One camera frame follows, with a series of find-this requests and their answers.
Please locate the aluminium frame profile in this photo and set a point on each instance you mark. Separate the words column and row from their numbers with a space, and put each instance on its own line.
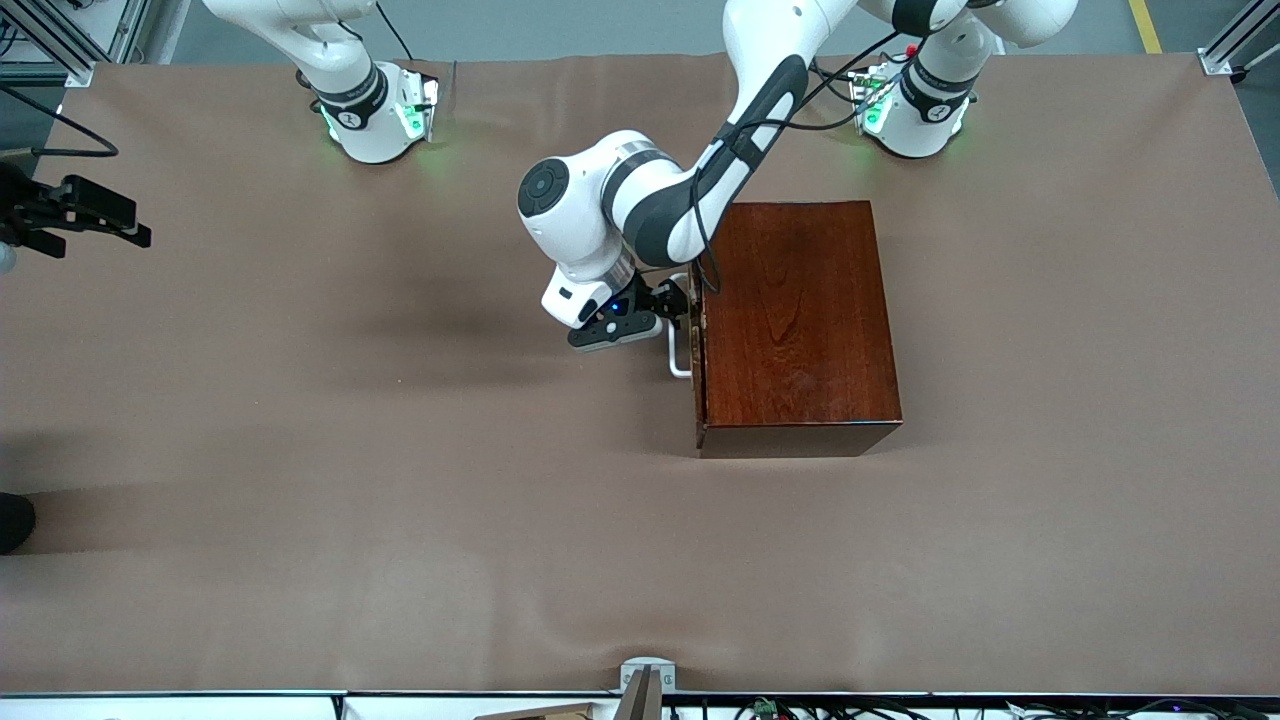
column 1230, row 45
column 130, row 25
column 50, row 45

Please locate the yellow floor tape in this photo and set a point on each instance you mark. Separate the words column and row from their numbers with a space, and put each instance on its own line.
column 1145, row 25

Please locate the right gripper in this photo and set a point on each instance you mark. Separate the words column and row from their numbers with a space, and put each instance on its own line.
column 28, row 208

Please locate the brown table mat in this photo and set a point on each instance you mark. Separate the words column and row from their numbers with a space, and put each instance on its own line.
column 400, row 500

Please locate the black rounded object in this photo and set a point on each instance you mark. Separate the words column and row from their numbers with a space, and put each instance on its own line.
column 12, row 525

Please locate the dark wooden cabinet box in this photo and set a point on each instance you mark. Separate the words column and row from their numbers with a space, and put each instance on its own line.
column 800, row 320

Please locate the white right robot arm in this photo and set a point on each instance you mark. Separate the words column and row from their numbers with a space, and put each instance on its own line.
column 370, row 140

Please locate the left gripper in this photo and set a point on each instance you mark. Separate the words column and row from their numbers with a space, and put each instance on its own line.
column 664, row 298

